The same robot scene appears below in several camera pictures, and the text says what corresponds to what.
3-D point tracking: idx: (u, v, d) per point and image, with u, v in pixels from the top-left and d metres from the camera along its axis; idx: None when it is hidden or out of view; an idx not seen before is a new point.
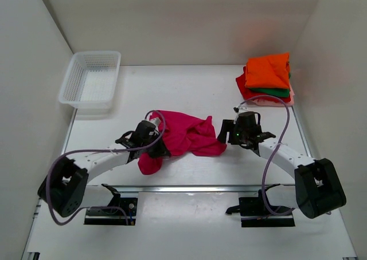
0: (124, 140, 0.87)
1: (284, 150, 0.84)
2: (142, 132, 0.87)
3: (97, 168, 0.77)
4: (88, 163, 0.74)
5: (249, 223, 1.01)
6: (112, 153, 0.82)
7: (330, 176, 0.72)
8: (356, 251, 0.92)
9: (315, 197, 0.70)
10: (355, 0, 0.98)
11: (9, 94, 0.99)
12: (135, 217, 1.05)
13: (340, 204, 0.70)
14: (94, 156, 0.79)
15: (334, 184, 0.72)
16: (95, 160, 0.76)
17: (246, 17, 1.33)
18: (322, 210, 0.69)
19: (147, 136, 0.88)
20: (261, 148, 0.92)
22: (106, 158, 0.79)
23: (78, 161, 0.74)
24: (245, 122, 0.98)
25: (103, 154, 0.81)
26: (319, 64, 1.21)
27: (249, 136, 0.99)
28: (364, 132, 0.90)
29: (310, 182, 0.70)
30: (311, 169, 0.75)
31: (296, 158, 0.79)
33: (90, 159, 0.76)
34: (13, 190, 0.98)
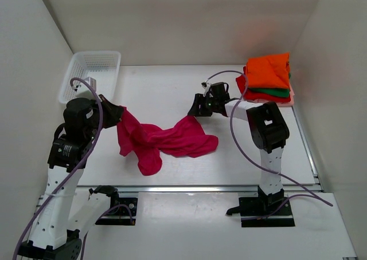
0: (58, 154, 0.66)
1: (241, 103, 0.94)
2: (75, 123, 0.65)
3: (61, 221, 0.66)
4: (47, 235, 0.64)
5: (249, 223, 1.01)
6: (59, 194, 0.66)
7: (276, 114, 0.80)
8: (356, 251, 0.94)
9: (262, 131, 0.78)
10: (354, 3, 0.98)
11: (17, 98, 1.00)
12: (135, 217, 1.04)
13: (285, 137, 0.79)
14: (45, 215, 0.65)
15: (279, 119, 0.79)
16: (50, 224, 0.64)
17: (247, 16, 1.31)
18: (270, 142, 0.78)
19: (82, 118, 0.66)
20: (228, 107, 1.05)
22: (58, 207, 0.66)
23: (36, 240, 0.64)
24: (215, 91, 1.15)
25: (51, 204, 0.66)
26: (319, 64, 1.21)
27: (218, 102, 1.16)
28: (360, 136, 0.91)
29: (258, 120, 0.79)
30: (261, 112, 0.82)
31: (249, 105, 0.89)
33: (46, 228, 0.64)
34: (23, 190, 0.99)
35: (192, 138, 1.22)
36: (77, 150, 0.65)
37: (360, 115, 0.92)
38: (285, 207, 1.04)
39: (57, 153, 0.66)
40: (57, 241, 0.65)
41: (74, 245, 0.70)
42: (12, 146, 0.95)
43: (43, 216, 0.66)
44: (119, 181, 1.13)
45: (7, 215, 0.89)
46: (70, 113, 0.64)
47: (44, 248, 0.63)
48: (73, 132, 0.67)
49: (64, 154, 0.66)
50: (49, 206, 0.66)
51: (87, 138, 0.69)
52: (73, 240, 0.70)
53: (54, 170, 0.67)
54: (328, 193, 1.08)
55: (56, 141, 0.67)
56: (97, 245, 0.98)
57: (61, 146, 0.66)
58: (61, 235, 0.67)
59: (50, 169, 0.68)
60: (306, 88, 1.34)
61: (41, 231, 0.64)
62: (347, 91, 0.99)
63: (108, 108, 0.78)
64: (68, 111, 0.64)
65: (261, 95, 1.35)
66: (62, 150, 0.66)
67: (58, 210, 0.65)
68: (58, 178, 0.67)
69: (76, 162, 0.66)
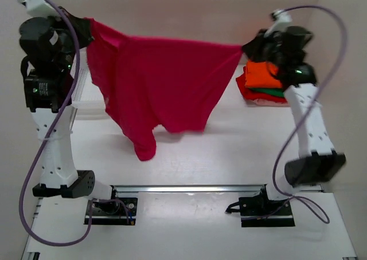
0: (35, 96, 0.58)
1: (311, 119, 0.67)
2: (42, 53, 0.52)
3: (67, 160, 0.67)
4: (56, 176, 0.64)
5: (249, 223, 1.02)
6: (53, 137, 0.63)
7: (332, 171, 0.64)
8: (356, 251, 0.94)
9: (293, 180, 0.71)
10: (354, 2, 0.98)
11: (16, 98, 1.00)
12: (135, 217, 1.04)
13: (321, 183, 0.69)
14: (47, 159, 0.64)
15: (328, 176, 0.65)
16: (58, 165, 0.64)
17: (247, 15, 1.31)
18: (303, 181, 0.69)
19: (47, 46, 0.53)
20: (291, 92, 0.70)
22: (57, 148, 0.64)
23: (47, 182, 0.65)
24: (289, 44, 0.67)
25: (49, 146, 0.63)
26: (319, 63, 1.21)
27: (283, 62, 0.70)
28: (360, 136, 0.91)
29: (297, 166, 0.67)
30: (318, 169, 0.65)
31: (316, 138, 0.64)
33: (53, 171, 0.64)
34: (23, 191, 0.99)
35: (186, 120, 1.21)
36: (55, 85, 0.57)
37: (360, 115, 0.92)
38: (286, 207, 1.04)
39: (33, 93, 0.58)
40: (69, 178, 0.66)
41: (88, 178, 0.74)
42: (11, 146, 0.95)
43: (46, 160, 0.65)
44: (119, 181, 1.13)
45: (6, 215, 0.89)
46: (27, 42, 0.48)
47: (58, 188, 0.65)
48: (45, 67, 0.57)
49: (41, 93, 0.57)
50: (48, 148, 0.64)
51: (63, 66, 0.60)
52: (85, 175, 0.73)
53: (38, 113, 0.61)
54: (328, 194, 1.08)
55: (26, 79, 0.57)
56: (97, 245, 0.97)
57: (35, 86, 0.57)
58: (71, 172, 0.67)
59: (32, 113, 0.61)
60: None
61: (49, 174, 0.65)
62: (347, 90, 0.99)
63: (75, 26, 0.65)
64: (23, 40, 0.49)
65: (261, 95, 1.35)
66: (37, 90, 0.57)
67: (59, 150, 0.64)
68: (46, 121, 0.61)
69: (61, 100, 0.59)
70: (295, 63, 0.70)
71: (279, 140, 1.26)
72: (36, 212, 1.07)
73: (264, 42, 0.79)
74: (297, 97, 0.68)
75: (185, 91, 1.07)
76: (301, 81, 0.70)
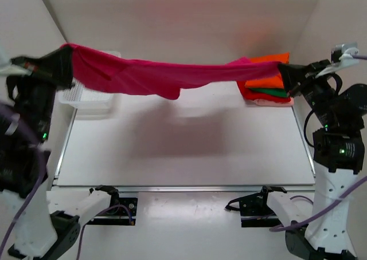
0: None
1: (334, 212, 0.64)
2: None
3: (42, 230, 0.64)
4: (27, 249, 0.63)
5: (249, 223, 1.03)
6: (21, 219, 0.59)
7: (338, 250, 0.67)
8: (357, 251, 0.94)
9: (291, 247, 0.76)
10: (354, 2, 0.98)
11: None
12: (135, 217, 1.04)
13: None
14: (19, 233, 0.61)
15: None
16: (31, 240, 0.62)
17: (247, 16, 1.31)
18: None
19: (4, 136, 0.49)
20: (320, 168, 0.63)
22: (28, 226, 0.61)
23: (20, 249, 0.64)
24: (342, 106, 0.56)
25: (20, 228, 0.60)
26: None
27: (328, 117, 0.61)
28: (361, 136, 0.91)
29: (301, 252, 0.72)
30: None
31: (330, 236, 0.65)
33: (24, 243, 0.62)
34: None
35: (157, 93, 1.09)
36: (20, 174, 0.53)
37: None
38: None
39: None
40: (43, 249, 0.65)
41: (69, 235, 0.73)
42: None
43: (18, 233, 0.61)
44: (119, 181, 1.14)
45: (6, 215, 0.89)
46: None
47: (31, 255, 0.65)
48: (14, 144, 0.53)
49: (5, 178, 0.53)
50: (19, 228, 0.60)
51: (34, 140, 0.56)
52: (64, 235, 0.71)
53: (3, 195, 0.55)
54: None
55: None
56: (97, 245, 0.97)
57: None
58: (47, 240, 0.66)
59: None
60: None
61: (20, 245, 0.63)
62: None
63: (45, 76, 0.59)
64: None
65: (261, 95, 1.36)
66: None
67: (30, 228, 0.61)
68: (14, 204, 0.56)
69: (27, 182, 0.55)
70: (351, 123, 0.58)
71: (279, 140, 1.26)
72: None
73: (312, 84, 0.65)
74: (326, 182, 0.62)
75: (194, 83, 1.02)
76: (343, 160, 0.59)
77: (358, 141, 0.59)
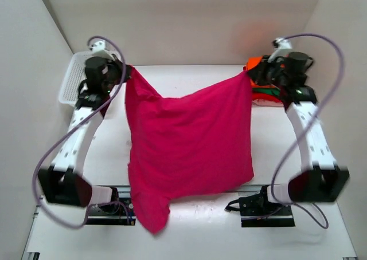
0: (83, 101, 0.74)
1: (312, 135, 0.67)
2: (93, 78, 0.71)
3: (84, 151, 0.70)
4: (67, 158, 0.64)
5: (249, 223, 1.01)
6: (85, 126, 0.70)
7: (338, 185, 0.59)
8: (357, 251, 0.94)
9: (304, 193, 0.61)
10: (355, 0, 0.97)
11: (18, 98, 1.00)
12: (135, 217, 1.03)
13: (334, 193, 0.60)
14: (69, 143, 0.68)
15: (334, 193, 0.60)
16: (74, 149, 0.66)
17: (247, 15, 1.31)
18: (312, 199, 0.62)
19: (100, 75, 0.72)
20: (292, 110, 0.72)
22: (82, 136, 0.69)
23: (57, 162, 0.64)
24: (293, 68, 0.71)
25: (74, 136, 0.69)
26: (319, 63, 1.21)
27: (284, 82, 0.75)
28: (362, 136, 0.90)
29: (309, 182, 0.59)
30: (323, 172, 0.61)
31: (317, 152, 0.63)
33: (67, 153, 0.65)
34: (23, 190, 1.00)
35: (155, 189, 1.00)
36: (100, 102, 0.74)
37: (360, 114, 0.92)
38: (285, 208, 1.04)
39: (84, 99, 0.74)
40: (77, 165, 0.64)
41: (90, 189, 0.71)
42: (12, 147, 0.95)
43: (66, 144, 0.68)
44: (119, 182, 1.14)
45: (5, 215, 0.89)
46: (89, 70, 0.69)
47: (65, 170, 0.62)
48: (91, 81, 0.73)
49: (90, 100, 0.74)
50: (72, 137, 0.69)
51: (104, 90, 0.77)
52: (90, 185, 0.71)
53: (79, 110, 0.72)
54: None
55: (81, 95, 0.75)
56: (98, 245, 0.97)
57: (87, 95, 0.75)
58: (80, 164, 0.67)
59: (76, 110, 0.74)
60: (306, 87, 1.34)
61: (62, 156, 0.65)
62: (347, 93, 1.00)
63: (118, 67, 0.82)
64: (86, 69, 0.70)
65: (261, 95, 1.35)
66: (88, 98, 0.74)
67: (81, 140, 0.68)
68: (83, 115, 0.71)
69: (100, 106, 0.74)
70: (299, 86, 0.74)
71: (279, 140, 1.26)
72: (36, 211, 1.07)
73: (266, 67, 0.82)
74: (297, 114, 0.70)
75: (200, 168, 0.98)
76: (301, 100, 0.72)
77: (311, 93, 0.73)
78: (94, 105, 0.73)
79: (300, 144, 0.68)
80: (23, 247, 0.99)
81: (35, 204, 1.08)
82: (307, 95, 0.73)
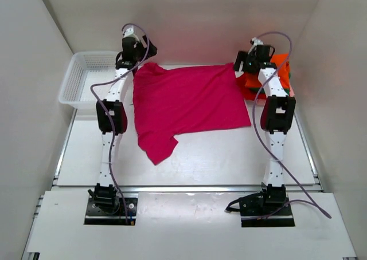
0: (120, 63, 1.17)
1: (272, 82, 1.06)
2: (128, 49, 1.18)
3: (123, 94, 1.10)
4: (114, 96, 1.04)
5: (249, 223, 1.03)
6: (123, 78, 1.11)
7: (290, 109, 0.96)
8: (357, 251, 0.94)
9: (270, 118, 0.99)
10: (355, 2, 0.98)
11: (18, 99, 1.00)
12: (135, 217, 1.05)
13: (287, 126, 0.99)
14: (114, 87, 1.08)
15: (288, 115, 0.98)
16: (118, 92, 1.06)
17: (247, 16, 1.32)
18: (273, 126, 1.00)
19: (132, 49, 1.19)
20: (261, 74, 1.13)
22: (123, 83, 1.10)
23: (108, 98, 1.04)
24: (260, 50, 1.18)
25: (117, 83, 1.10)
26: (319, 63, 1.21)
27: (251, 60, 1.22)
28: (362, 136, 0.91)
29: (269, 109, 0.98)
30: (280, 102, 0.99)
31: (276, 90, 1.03)
33: (114, 93, 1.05)
34: (23, 191, 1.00)
35: (155, 134, 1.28)
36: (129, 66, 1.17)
37: (360, 114, 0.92)
38: (286, 208, 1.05)
39: (121, 63, 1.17)
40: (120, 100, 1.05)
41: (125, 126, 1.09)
42: (12, 147, 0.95)
43: (113, 87, 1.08)
44: (119, 182, 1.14)
45: (5, 215, 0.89)
46: (126, 43, 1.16)
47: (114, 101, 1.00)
48: (126, 51, 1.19)
49: (125, 64, 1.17)
50: (116, 83, 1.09)
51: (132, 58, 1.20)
52: None
53: (119, 70, 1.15)
54: (328, 194, 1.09)
55: (117, 63, 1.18)
56: (97, 246, 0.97)
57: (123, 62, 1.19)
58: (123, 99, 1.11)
59: (116, 70, 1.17)
60: (306, 88, 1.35)
61: (112, 94, 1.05)
62: (346, 94, 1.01)
63: (142, 48, 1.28)
64: (124, 42, 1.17)
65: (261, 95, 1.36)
66: (124, 62, 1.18)
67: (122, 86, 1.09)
68: (121, 71, 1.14)
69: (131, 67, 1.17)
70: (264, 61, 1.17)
71: None
72: (36, 212, 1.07)
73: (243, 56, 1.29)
74: (263, 74, 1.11)
75: (186, 119, 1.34)
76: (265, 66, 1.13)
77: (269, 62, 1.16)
78: (129, 66, 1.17)
79: (266, 90, 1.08)
80: (22, 247, 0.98)
81: (35, 204, 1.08)
82: (271, 64, 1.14)
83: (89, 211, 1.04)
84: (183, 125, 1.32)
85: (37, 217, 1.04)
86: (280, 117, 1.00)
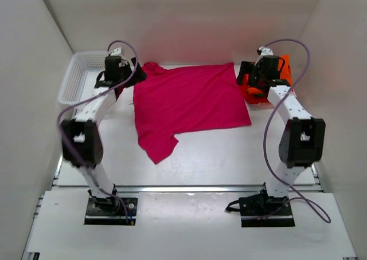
0: (101, 83, 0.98)
1: (289, 101, 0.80)
2: (111, 67, 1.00)
3: (98, 113, 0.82)
4: (88, 114, 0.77)
5: (249, 223, 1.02)
6: (103, 95, 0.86)
7: (317, 135, 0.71)
8: (357, 251, 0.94)
9: (292, 146, 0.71)
10: (354, 1, 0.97)
11: (18, 99, 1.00)
12: (135, 217, 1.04)
13: (315, 159, 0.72)
14: (89, 105, 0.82)
15: (316, 143, 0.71)
16: (93, 109, 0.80)
17: (246, 16, 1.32)
18: (296, 159, 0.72)
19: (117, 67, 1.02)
20: (271, 93, 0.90)
22: (101, 102, 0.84)
23: (79, 117, 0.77)
24: (268, 64, 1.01)
25: (94, 101, 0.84)
26: (319, 63, 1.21)
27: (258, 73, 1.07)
28: (362, 136, 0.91)
29: (291, 134, 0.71)
30: (303, 125, 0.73)
31: (295, 111, 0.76)
33: (88, 111, 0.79)
34: (23, 190, 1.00)
35: (156, 133, 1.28)
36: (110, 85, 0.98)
37: (361, 114, 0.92)
38: (285, 208, 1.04)
39: (101, 83, 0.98)
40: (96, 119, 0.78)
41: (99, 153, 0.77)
42: (12, 147, 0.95)
43: (87, 106, 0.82)
44: (119, 182, 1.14)
45: (5, 215, 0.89)
46: (109, 59, 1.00)
47: (85, 121, 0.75)
48: (109, 70, 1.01)
49: (105, 84, 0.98)
50: (93, 102, 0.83)
51: (115, 79, 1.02)
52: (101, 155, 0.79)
53: (98, 89, 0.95)
54: (328, 194, 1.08)
55: (97, 83, 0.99)
56: (97, 245, 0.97)
57: (104, 82, 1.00)
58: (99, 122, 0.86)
59: (95, 89, 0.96)
60: (306, 88, 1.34)
61: (84, 113, 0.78)
62: (346, 94, 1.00)
63: (129, 69, 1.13)
64: (107, 58, 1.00)
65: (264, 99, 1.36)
66: (105, 82, 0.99)
67: (100, 103, 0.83)
68: (101, 90, 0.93)
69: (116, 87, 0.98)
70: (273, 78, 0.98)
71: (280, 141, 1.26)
72: (36, 212, 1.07)
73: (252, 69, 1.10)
74: (275, 92, 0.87)
75: (187, 118, 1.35)
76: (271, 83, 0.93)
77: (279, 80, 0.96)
78: (110, 85, 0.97)
79: (282, 111, 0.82)
80: (23, 247, 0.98)
81: (35, 204, 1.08)
82: (282, 82, 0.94)
83: (89, 211, 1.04)
84: (184, 123, 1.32)
85: (38, 217, 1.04)
86: (305, 144, 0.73)
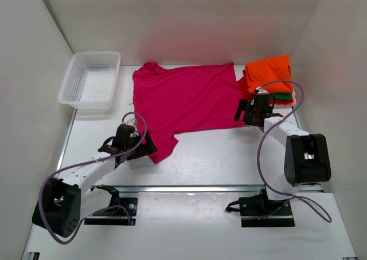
0: (106, 148, 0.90)
1: (285, 125, 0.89)
2: (121, 135, 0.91)
3: (88, 181, 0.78)
4: (77, 178, 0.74)
5: (249, 223, 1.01)
6: (100, 162, 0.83)
7: (320, 149, 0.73)
8: (357, 251, 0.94)
9: (299, 165, 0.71)
10: (355, 1, 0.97)
11: (17, 100, 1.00)
12: (135, 217, 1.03)
13: (324, 178, 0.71)
14: (81, 169, 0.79)
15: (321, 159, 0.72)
16: (84, 174, 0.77)
17: (246, 16, 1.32)
18: (304, 179, 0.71)
19: (127, 137, 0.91)
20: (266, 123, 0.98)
22: (96, 168, 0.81)
23: (66, 179, 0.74)
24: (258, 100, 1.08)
25: (89, 165, 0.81)
26: (319, 63, 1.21)
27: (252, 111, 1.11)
28: (362, 136, 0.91)
29: (295, 152, 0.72)
30: (304, 142, 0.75)
31: (293, 130, 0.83)
33: (78, 174, 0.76)
34: (23, 190, 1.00)
35: (156, 132, 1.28)
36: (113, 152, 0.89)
37: (361, 114, 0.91)
38: (285, 208, 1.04)
39: (107, 146, 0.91)
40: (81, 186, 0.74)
41: (73, 220, 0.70)
42: (11, 147, 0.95)
43: (80, 169, 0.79)
44: (120, 182, 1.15)
45: (5, 215, 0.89)
46: (122, 127, 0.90)
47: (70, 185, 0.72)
48: (118, 136, 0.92)
49: (110, 149, 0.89)
50: (87, 166, 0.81)
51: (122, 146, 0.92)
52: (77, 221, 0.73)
53: (100, 153, 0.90)
54: (328, 194, 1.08)
55: (105, 144, 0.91)
56: (97, 246, 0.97)
57: (111, 145, 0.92)
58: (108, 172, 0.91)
59: (97, 152, 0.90)
60: (306, 88, 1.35)
61: (73, 176, 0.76)
62: (346, 94, 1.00)
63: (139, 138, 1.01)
64: (121, 126, 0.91)
65: None
66: (110, 148, 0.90)
67: (94, 171, 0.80)
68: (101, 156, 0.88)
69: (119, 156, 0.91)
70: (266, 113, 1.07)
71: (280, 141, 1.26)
72: None
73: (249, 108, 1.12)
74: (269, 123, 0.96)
75: (187, 118, 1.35)
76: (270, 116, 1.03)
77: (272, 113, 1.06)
78: (113, 152, 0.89)
79: (280, 136, 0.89)
80: (23, 247, 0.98)
81: None
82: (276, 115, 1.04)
83: None
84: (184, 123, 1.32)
85: None
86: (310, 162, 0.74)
